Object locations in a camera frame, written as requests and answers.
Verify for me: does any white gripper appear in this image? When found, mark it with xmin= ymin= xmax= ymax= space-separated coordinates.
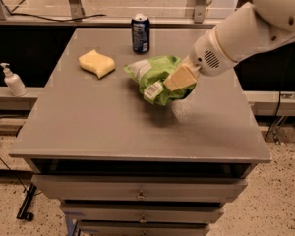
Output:
xmin=163 ymin=29 xmax=236 ymax=91

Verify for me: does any green rice chip bag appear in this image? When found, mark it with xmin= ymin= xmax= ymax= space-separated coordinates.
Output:
xmin=124 ymin=55 xmax=196 ymax=106

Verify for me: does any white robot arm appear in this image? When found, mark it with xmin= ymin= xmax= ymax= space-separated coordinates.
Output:
xmin=164 ymin=0 xmax=295 ymax=91

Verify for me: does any yellow sponge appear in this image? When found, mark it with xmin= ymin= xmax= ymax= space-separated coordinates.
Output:
xmin=78 ymin=50 xmax=115 ymax=79

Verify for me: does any blue soda can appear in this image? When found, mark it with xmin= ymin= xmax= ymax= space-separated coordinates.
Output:
xmin=131 ymin=14 xmax=150 ymax=54

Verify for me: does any grey drawer cabinet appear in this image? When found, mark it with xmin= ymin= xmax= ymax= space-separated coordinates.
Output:
xmin=8 ymin=27 xmax=272 ymax=236

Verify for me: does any middle drawer with knob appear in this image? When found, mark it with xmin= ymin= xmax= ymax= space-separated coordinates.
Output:
xmin=61 ymin=203 xmax=224 ymax=224

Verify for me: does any drawer with knob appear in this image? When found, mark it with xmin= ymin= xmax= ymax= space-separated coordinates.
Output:
xmin=61 ymin=203 xmax=224 ymax=224
xmin=31 ymin=175 xmax=247 ymax=203
xmin=79 ymin=221 xmax=209 ymax=236

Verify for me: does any top drawer with knob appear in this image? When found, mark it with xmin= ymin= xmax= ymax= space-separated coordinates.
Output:
xmin=31 ymin=175 xmax=247 ymax=203

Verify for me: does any white pump bottle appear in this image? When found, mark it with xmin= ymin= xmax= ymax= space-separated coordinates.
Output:
xmin=0 ymin=63 xmax=27 ymax=96

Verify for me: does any bottom drawer with knob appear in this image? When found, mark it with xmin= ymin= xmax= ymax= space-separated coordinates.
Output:
xmin=79 ymin=221 xmax=209 ymax=236

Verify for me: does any black metal floor foot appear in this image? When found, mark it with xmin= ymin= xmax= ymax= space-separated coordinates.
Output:
xmin=17 ymin=184 xmax=37 ymax=221

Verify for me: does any black cable at right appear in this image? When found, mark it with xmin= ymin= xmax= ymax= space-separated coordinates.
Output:
xmin=265 ymin=42 xmax=294 ymax=142

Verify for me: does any black cable on rail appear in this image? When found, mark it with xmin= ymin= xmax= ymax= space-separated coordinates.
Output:
xmin=0 ymin=12 xmax=107 ymax=23

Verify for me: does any black floor cable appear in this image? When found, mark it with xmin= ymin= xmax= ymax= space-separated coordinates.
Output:
xmin=0 ymin=115 xmax=29 ymax=194

